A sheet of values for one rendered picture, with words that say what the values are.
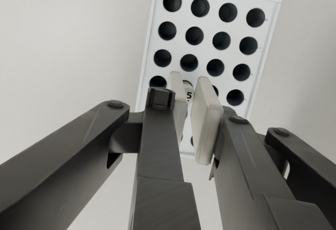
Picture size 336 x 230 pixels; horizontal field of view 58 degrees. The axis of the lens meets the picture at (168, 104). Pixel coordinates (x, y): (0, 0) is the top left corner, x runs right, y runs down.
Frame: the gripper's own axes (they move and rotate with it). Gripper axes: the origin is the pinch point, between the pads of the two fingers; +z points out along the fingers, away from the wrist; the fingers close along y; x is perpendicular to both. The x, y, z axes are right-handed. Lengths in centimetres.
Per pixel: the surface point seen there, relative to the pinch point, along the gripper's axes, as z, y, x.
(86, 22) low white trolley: 8.2, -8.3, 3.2
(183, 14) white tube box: 4.8, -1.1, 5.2
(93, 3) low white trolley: 8.2, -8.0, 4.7
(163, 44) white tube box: 4.8, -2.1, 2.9
